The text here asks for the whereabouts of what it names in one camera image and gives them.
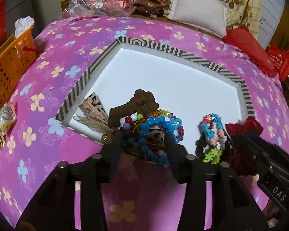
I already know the red satin bow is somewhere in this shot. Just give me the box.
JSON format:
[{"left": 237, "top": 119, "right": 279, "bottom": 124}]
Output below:
[{"left": 225, "top": 117, "right": 263, "bottom": 176}]

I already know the black scrunchie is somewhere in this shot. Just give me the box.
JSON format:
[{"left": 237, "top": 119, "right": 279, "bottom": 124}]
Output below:
[{"left": 195, "top": 134, "right": 233, "bottom": 165}]

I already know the flower bead bracelet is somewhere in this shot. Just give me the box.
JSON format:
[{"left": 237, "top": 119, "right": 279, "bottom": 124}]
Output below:
[{"left": 198, "top": 113, "right": 228, "bottom": 165}]

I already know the brown sheer ribbon bow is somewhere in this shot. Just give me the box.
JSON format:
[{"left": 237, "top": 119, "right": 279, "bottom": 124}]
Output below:
[{"left": 73, "top": 92, "right": 116, "bottom": 144}]

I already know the blue bead bracelet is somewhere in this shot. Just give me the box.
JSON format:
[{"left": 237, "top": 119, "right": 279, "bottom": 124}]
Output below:
[{"left": 129, "top": 116, "right": 184, "bottom": 166}]

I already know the colourful ball bead bracelet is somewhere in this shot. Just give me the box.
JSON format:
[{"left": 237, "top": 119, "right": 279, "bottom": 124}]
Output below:
[{"left": 122, "top": 114, "right": 148, "bottom": 131}]

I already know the brown scrunchie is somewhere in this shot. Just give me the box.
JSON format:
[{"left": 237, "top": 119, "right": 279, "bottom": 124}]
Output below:
[{"left": 108, "top": 89, "right": 159, "bottom": 128}]

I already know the striped shallow cardboard box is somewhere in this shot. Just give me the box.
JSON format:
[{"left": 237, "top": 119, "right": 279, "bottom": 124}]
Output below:
[{"left": 56, "top": 37, "right": 255, "bottom": 154}]

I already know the red shopping bag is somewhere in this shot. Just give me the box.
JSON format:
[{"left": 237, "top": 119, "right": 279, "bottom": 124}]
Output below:
[{"left": 267, "top": 44, "right": 289, "bottom": 82}]

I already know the red heart cushion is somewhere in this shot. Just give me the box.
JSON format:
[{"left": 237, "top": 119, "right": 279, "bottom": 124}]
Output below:
[{"left": 224, "top": 27, "right": 277, "bottom": 78}]

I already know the orange plastic basket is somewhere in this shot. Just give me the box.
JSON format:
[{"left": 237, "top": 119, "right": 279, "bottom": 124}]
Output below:
[{"left": 0, "top": 26, "right": 38, "bottom": 107}]

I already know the white tissue in basket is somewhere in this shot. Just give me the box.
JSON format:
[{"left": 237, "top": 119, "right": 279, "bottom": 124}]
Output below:
[{"left": 14, "top": 16, "right": 35, "bottom": 38}]

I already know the white small pillow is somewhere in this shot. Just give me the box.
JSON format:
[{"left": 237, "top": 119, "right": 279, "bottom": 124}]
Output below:
[{"left": 167, "top": 0, "right": 227, "bottom": 38}]

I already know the brown patterned blanket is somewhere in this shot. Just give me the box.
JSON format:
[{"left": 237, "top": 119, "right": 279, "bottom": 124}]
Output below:
[{"left": 135, "top": 0, "right": 171, "bottom": 17}]

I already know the clear plastic bag of items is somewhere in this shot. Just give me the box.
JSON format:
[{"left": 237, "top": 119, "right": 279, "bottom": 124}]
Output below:
[{"left": 59, "top": 0, "right": 136, "bottom": 19}]

